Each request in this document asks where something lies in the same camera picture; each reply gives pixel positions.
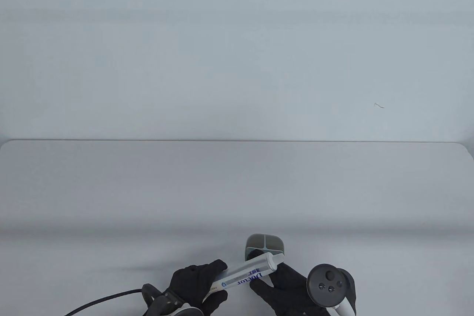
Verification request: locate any person's left hand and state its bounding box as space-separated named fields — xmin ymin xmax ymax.
xmin=168 ymin=259 xmax=228 ymax=316

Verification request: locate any person's right hand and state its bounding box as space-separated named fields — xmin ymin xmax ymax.
xmin=247 ymin=250 xmax=357 ymax=316

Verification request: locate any white toothpaste tube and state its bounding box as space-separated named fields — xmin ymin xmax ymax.
xmin=203 ymin=252 xmax=284 ymax=298

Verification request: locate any white grey toothbrush holder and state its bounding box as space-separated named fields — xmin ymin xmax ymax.
xmin=244 ymin=234 xmax=285 ymax=262

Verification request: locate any black white left controller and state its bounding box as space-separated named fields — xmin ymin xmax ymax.
xmin=142 ymin=284 xmax=203 ymax=316

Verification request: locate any black white controller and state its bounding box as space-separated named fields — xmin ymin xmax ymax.
xmin=306 ymin=264 xmax=357 ymax=316
xmin=142 ymin=284 xmax=203 ymax=316

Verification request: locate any black white right controller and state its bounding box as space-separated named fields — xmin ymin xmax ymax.
xmin=306 ymin=264 xmax=357 ymax=316

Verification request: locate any black cable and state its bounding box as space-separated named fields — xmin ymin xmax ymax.
xmin=65 ymin=290 xmax=144 ymax=316

